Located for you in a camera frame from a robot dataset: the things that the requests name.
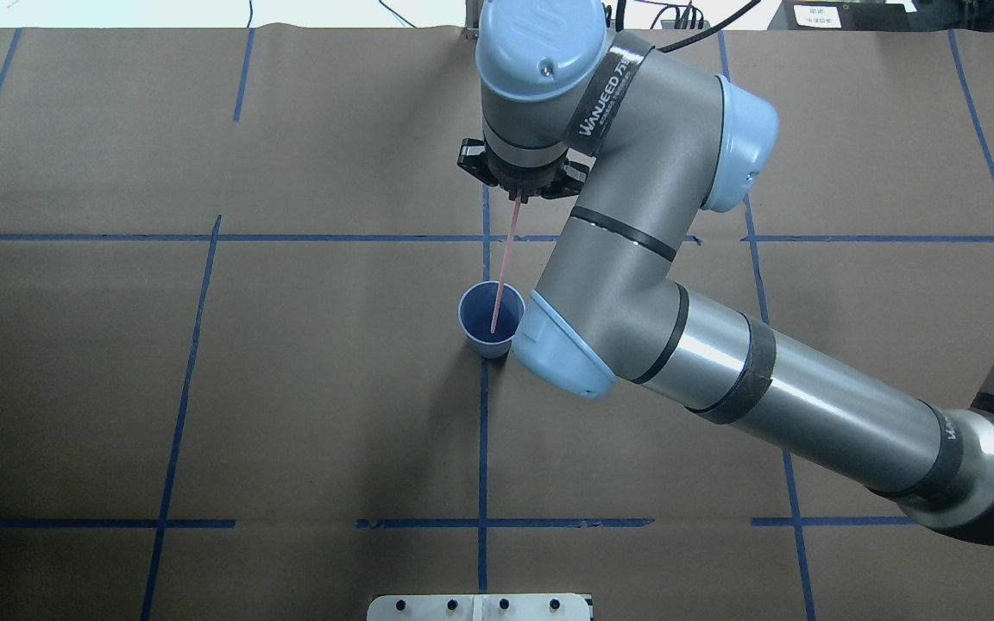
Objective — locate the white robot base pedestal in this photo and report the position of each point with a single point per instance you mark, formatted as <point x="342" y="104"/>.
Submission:
<point x="482" y="606"/>

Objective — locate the brown paper table cover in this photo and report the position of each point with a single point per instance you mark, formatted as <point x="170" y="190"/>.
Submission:
<point x="233" y="384"/>

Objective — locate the right black connector block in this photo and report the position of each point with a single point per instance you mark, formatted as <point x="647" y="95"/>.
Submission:
<point x="680" y="17"/>

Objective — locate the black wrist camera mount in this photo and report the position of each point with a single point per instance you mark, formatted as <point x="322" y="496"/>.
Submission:
<point x="472" y="159"/>

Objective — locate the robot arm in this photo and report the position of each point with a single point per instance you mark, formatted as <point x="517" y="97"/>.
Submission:
<point x="642" y="143"/>

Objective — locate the pink chopstick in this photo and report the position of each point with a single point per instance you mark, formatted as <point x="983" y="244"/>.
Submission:
<point x="507" y="249"/>

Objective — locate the blue ribbed cup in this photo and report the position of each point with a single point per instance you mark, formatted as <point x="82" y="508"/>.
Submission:
<point x="488" y="325"/>

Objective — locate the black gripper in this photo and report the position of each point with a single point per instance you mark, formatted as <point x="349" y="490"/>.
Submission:
<point x="521" y="183"/>

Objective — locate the black box with white label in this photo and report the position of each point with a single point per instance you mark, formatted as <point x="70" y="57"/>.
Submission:
<point x="849" y="16"/>

